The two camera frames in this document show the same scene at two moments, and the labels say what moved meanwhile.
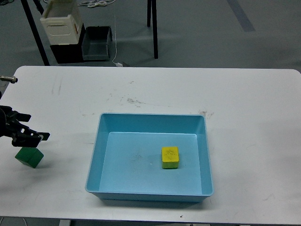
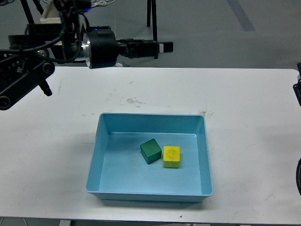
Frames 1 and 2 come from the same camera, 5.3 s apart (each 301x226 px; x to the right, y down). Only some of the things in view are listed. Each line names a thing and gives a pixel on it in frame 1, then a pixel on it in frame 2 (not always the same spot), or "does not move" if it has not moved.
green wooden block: (30, 156) → (151, 151)
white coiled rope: (96, 3) does not move
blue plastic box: (126, 162) does not move
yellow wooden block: (170, 157) does not move
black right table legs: (153, 3) does not move
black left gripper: (23, 136) → (104, 48)
